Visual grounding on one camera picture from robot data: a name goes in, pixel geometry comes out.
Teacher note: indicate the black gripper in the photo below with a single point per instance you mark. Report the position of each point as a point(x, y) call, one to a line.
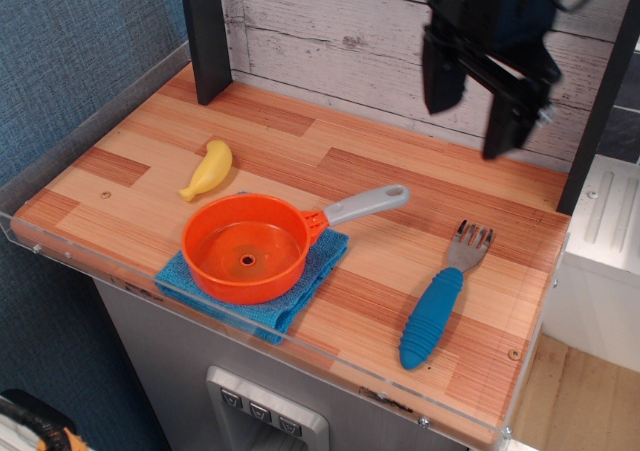
point(500, 44)

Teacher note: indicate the yellow toy banana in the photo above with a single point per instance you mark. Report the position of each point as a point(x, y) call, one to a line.
point(211, 171)

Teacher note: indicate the white ribbed appliance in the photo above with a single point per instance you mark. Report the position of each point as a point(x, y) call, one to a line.
point(593, 303)

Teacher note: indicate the blue folded cloth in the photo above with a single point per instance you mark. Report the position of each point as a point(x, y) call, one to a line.
point(269, 320)

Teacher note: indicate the grey toy fridge cabinet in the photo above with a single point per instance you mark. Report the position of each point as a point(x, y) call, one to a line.
point(171, 353)

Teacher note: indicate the silver dispenser button panel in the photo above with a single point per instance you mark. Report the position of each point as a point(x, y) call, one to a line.
point(251, 417)

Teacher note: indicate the orange sponge item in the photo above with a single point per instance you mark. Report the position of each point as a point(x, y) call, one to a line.
point(76, 442)

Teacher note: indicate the black right upright post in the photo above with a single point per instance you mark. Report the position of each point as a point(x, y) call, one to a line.
point(605, 98)

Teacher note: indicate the black upright post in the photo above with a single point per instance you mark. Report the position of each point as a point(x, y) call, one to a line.
point(605, 98)
point(208, 47)

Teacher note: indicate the fork with blue handle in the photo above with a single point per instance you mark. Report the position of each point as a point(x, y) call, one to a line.
point(426, 324)

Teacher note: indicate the orange pot with grey handle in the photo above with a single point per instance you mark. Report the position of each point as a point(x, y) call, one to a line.
point(252, 248)

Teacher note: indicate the black left upright post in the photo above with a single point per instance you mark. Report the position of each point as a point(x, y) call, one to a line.
point(208, 47)

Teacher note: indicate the clear acrylic guard rail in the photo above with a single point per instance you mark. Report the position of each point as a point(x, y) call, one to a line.
point(111, 208)

